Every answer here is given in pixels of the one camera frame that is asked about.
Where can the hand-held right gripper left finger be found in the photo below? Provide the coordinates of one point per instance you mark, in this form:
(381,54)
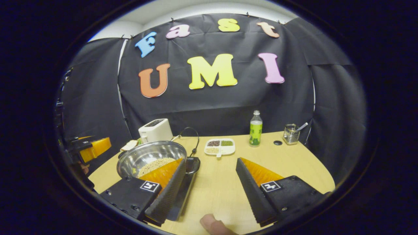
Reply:
(166,195)

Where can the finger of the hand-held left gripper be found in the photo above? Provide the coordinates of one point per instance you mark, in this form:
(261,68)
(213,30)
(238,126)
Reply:
(96,148)

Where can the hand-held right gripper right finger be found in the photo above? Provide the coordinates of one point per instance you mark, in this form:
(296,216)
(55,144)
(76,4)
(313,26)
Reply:
(253,192)

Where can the black induction cooktop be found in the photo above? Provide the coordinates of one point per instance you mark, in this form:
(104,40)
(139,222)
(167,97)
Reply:
(181,195)

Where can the steel pot with soybeans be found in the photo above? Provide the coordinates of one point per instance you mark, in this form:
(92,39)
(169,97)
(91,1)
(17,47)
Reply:
(147,155)

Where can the plate with sandwich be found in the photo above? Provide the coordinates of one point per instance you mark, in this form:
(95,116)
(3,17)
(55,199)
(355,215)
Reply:
(130,145)

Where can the white divided dish with grains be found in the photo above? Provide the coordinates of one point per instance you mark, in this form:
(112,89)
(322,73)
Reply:
(219,147)

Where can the green label plastic bottle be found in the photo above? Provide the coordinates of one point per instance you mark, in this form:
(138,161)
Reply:
(255,130)

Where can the white toaster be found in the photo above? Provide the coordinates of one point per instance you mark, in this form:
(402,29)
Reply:
(156,130)

